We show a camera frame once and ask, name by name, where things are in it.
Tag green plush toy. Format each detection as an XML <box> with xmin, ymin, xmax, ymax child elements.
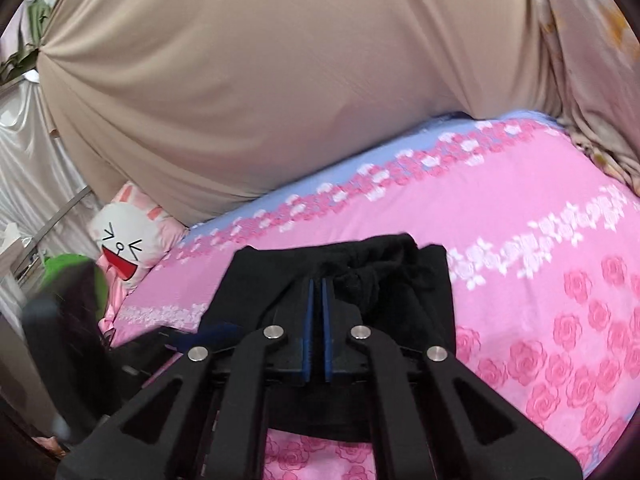
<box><xmin>40</xmin><ymin>254</ymin><xmax>110</xmax><ymax>321</ymax></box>

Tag black pants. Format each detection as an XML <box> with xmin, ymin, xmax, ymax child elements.
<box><xmin>196</xmin><ymin>232</ymin><xmax>458</xmax><ymax>443</ymax></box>

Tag white rabbit face pillow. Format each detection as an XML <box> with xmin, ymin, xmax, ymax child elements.
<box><xmin>88</xmin><ymin>181</ymin><xmax>186</xmax><ymax>292</ymax></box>

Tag silver grey satin cloth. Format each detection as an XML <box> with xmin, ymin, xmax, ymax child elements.
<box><xmin>1</xmin><ymin>79</ymin><xmax>100</xmax><ymax>330</ymax></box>

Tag beige curtain cloth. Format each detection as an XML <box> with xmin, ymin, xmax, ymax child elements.
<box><xmin>37</xmin><ymin>0</ymin><xmax>561</xmax><ymax>224</ymax></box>

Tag pink floral bed sheet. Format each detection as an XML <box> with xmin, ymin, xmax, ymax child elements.
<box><xmin>105</xmin><ymin>112</ymin><xmax>639</xmax><ymax>474</ymax></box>

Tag floral beige curtain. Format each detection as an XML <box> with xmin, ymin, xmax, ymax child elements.
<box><xmin>534</xmin><ymin>0</ymin><xmax>639</xmax><ymax>193</ymax></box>

